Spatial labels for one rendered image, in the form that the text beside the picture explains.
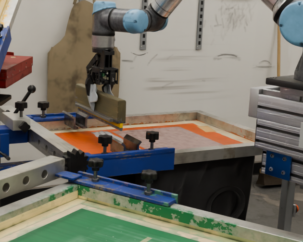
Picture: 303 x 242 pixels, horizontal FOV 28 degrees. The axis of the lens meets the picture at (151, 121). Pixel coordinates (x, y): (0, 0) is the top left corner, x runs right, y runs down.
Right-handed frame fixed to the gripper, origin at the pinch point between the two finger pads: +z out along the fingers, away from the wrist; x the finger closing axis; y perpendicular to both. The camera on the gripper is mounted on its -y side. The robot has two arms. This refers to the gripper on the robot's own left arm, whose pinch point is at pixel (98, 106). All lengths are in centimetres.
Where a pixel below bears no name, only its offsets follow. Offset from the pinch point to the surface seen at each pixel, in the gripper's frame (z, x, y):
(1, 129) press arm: 5.3, -34.3, 2.8
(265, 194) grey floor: 109, 213, -156
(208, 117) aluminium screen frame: 11, 57, -16
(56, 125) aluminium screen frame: 12.0, -5.6, -25.5
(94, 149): 13.7, -3.0, 4.6
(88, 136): 13.7, 1.7, -12.3
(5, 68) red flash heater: -1, -8, -87
